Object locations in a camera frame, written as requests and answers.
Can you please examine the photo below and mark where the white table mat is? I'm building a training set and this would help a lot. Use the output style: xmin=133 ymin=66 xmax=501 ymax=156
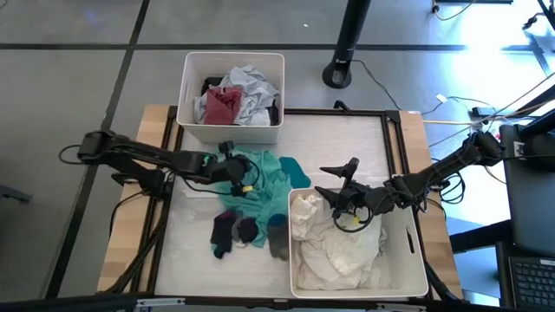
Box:
xmin=153 ymin=113 xmax=394 ymax=300

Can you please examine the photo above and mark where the grey floor foot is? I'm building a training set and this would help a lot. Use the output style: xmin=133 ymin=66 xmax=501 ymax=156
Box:
xmin=0 ymin=184 xmax=34 ymax=204

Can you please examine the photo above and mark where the dark sock maroon cuff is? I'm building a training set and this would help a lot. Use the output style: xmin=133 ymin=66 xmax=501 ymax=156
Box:
xmin=237 ymin=216 xmax=260 ymax=244

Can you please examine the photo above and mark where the small grey sock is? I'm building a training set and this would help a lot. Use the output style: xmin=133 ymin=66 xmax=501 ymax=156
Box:
xmin=231 ymin=214 xmax=244 ymax=249

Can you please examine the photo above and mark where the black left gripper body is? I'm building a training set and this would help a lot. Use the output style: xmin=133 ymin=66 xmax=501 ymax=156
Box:
xmin=207 ymin=140 xmax=251 ymax=198

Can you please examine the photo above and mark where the maroon garment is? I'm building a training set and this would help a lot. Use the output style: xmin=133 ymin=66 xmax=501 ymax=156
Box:
xmin=203 ymin=85 xmax=243 ymax=126

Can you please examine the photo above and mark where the white plastic storage bin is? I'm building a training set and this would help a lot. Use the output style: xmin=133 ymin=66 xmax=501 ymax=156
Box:
xmin=176 ymin=51 xmax=286 ymax=145
xmin=288 ymin=186 xmax=429 ymax=300

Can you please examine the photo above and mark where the black looped cable bundle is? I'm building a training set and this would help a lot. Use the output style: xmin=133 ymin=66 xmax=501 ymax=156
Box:
xmin=437 ymin=172 xmax=467 ymax=205

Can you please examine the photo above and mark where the black beam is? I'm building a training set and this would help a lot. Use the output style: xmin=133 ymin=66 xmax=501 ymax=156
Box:
xmin=0 ymin=293 xmax=304 ymax=312

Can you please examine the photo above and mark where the white garment black line print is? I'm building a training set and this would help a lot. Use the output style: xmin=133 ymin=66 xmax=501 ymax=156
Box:
xmin=323 ymin=211 xmax=389 ymax=278

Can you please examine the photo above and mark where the teal garment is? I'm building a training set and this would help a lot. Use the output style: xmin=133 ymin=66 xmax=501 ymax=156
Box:
xmin=214 ymin=146 xmax=294 ymax=248

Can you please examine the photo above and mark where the beige cable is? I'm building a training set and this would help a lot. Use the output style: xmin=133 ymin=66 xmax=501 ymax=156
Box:
xmin=422 ymin=71 xmax=555 ymax=127

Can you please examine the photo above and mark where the light grey-blue shirt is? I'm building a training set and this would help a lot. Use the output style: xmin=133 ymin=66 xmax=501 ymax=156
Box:
xmin=193 ymin=64 xmax=282 ymax=127

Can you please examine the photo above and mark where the yellowish floor cable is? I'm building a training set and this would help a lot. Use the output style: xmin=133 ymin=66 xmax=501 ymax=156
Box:
xmin=433 ymin=0 xmax=478 ymax=22

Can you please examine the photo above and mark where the black laptop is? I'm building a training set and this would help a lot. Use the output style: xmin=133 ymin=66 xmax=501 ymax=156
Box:
xmin=498 ymin=123 xmax=555 ymax=311

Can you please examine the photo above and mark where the teal-blue sock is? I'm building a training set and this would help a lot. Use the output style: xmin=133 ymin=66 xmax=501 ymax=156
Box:
xmin=278 ymin=156 xmax=312 ymax=190

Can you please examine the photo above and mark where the black pole with round base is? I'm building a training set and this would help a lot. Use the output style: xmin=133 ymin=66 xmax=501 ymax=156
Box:
xmin=322 ymin=0 xmax=373 ymax=90

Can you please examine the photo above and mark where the black floor bar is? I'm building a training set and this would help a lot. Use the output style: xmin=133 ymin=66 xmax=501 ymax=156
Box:
xmin=471 ymin=106 xmax=555 ymax=119

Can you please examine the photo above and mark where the dark sock teal toe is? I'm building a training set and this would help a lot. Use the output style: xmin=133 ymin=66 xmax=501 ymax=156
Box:
xmin=210 ymin=210 xmax=238 ymax=260

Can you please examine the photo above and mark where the plain white garment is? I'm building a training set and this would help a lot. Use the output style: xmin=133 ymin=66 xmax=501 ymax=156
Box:
xmin=290 ymin=192 xmax=389 ymax=290

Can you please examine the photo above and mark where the silver bracket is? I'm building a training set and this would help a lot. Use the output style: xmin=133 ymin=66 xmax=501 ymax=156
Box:
xmin=136 ymin=297 xmax=186 ymax=309

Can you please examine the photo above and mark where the dark grey garment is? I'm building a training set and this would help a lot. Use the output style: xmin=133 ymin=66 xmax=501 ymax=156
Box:
xmin=200 ymin=75 xmax=282 ymax=127

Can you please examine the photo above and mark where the thin black floor cable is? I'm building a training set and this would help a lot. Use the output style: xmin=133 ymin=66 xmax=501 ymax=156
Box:
xmin=350 ymin=59 xmax=402 ymax=112

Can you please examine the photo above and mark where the black aluminium table frame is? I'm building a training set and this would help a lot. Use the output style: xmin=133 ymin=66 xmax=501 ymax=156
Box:
xmin=147 ymin=106 xmax=417 ymax=309

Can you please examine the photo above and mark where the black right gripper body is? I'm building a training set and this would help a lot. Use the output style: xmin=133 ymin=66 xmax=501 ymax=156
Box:
xmin=331 ymin=157 xmax=382 ymax=218

